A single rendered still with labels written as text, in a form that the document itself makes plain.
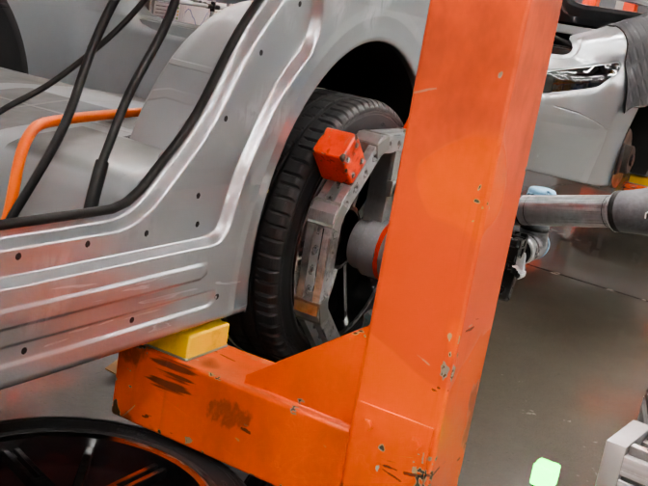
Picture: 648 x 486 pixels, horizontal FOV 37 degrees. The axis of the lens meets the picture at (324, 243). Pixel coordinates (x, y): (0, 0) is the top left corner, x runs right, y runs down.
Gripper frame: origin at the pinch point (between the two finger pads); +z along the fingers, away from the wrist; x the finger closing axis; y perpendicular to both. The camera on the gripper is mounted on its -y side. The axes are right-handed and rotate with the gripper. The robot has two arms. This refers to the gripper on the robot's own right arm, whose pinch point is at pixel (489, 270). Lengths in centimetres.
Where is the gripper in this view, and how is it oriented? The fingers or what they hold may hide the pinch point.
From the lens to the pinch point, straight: 235.8
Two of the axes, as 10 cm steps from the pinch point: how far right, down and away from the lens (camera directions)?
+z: -5.0, 1.3, -8.6
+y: 1.6, -9.6, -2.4
